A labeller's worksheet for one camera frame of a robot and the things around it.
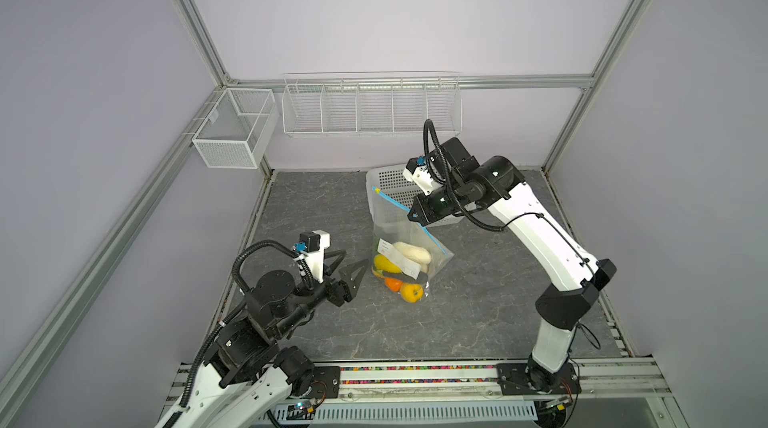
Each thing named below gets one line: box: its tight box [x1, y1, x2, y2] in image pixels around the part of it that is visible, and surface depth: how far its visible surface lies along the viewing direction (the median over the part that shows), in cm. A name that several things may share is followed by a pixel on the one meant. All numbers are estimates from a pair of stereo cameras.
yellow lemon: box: [400, 282, 424, 303], surface depth 84 cm
